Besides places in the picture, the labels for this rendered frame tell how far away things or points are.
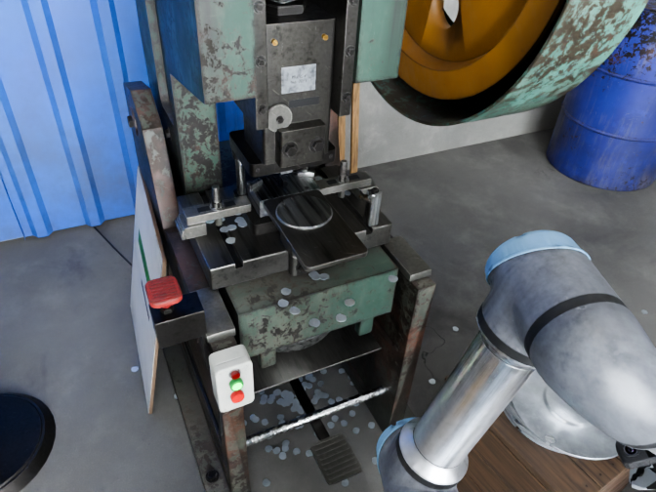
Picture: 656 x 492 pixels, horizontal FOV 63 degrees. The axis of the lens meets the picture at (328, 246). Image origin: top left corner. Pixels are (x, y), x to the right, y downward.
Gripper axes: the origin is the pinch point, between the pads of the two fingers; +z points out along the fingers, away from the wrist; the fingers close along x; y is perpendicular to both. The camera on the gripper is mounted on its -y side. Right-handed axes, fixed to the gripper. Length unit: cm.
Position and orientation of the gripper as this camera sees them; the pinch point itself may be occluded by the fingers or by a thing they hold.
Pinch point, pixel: (632, 481)
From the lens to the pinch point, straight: 128.9
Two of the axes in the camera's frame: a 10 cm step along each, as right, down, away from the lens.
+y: 9.9, 0.6, 1.1
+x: -0.4, -6.6, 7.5
